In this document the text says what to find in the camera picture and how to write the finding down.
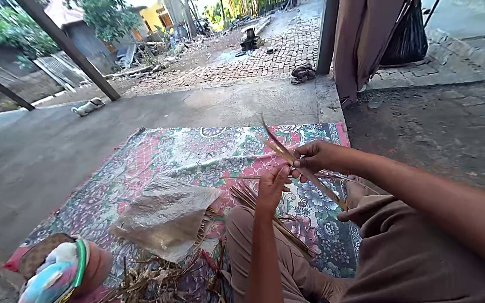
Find person's left hand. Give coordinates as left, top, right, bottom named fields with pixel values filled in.
left=257, top=164, right=293, bottom=220

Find person's right hand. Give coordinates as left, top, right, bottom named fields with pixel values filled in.
left=292, top=140, right=353, bottom=183

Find pale short leaf strip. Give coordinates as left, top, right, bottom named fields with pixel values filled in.
left=255, top=132, right=295, bottom=165

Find wide dry leaf strip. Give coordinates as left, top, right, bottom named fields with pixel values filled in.
left=260, top=114, right=347, bottom=212

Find thin brown leaf strip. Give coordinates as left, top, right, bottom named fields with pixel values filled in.
left=220, top=172, right=381, bottom=196

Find person's right forearm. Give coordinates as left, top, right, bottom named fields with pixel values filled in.
left=346, top=145, right=485, bottom=275

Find person's left forearm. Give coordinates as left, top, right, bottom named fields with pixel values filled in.
left=248, top=208, right=284, bottom=303

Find bundle of dry strips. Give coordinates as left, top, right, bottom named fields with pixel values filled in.
left=229, top=182, right=315, bottom=260

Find floral patterned mat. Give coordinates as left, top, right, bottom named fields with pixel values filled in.
left=3, top=122, right=363, bottom=303

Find red cloth strip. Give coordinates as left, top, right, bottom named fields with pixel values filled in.
left=200, top=249, right=219, bottom=272

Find brown curtain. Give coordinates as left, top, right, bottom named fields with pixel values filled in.
left=333, top=0, right=407, bottom=104

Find black stove-like object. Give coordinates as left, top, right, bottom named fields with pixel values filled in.
left=235, top=28, right=261, bottom=57

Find translucent plastic sheet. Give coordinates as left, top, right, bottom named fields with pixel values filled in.
left=110, top=174, right=224, bottom=264

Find person's legs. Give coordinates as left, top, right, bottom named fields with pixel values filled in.
left=225, top=175, right=485, bottom=303

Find black plastic bag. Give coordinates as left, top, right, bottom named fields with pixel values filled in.
left=379, top=0, right=429, bottom=66

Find pile of dry leaf scraps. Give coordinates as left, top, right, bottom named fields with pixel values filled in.
left=110, top=202, right=234, bottom=303

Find yellow house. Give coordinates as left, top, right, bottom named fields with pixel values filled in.
left=131, top=2, right=174, bottom=41

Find small white animal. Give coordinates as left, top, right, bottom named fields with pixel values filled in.
left=71, top=97, right=105, bottom=117

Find green band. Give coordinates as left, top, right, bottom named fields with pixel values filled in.
left=59, top=239, right=88, bottom=303

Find green leafy tree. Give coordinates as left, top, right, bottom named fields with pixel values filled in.
left=82, top=0, right=142, bottom=43

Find grey shed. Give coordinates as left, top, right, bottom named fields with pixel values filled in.
left=42, top=0, right=121, bottom=75

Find corrugated metal sheet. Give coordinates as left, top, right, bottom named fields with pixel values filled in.
left=33, top=51, right=93, bottom=93

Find rainbow fluffy cloth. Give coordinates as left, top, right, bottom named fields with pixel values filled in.
left=19, top=241, right=84, bottom=303

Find brown patterned cushion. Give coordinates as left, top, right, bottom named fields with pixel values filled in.
left=18, top=233, right=77, bottom=280

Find green bushes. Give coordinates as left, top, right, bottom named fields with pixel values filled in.
left=0, top=0, right=60, bottom=70

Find thick grey post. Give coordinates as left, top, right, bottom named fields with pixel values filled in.
left=316, top=0, right=340, bottom=76

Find long slanted wooden post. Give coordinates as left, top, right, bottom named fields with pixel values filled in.
left=15, top=0, right=121, bottom=102

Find dark wooden post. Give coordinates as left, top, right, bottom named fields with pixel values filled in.
left=0, top=62, right=36, bottom=112

